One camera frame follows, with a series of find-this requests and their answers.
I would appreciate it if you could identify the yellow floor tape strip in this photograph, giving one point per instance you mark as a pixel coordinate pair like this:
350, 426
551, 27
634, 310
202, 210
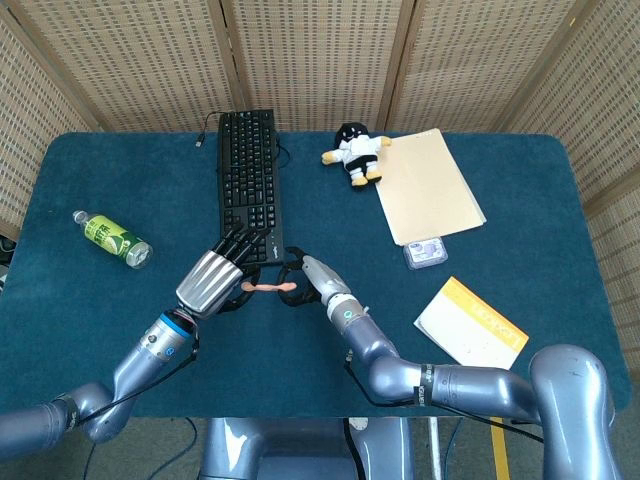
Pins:
500, 455

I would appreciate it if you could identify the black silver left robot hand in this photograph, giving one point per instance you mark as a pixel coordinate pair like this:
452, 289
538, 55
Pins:
210, 280

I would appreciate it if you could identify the small clear plastic box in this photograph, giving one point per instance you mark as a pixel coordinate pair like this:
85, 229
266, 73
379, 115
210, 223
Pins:
425, 252

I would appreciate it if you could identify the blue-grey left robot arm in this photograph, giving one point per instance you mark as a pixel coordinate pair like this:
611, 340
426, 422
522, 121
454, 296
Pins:
135, 365

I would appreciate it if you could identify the small orange stick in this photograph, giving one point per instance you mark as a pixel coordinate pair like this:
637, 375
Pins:
267, 287

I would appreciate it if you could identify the green label plastic bottle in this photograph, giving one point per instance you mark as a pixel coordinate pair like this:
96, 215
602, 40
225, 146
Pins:
111, 238

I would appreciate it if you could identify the black computer keyboard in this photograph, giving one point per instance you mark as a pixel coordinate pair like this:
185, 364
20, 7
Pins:
249, 175

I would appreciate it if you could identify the beige manila folder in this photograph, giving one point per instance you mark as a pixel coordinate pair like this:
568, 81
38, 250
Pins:
427, 187

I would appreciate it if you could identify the white table leg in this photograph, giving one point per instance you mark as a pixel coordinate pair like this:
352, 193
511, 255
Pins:
435, 450

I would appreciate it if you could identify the woven bamboo folding screen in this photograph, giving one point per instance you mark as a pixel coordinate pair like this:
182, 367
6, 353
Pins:
320, 60

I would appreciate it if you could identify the black white plush toy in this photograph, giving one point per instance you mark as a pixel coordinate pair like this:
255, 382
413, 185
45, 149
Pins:
356, 150

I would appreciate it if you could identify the blue table mat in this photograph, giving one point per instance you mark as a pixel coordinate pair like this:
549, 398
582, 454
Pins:
150, 175

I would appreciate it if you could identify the blue-grey robot torso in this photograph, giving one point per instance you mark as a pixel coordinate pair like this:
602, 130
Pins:
300, 450

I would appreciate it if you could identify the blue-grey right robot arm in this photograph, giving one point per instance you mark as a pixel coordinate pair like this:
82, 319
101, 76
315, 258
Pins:
475, 390

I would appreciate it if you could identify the yellow white booklet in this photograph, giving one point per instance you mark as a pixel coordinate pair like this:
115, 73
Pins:
470, 325

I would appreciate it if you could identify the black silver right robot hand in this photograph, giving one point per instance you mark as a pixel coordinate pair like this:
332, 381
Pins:
322, 280

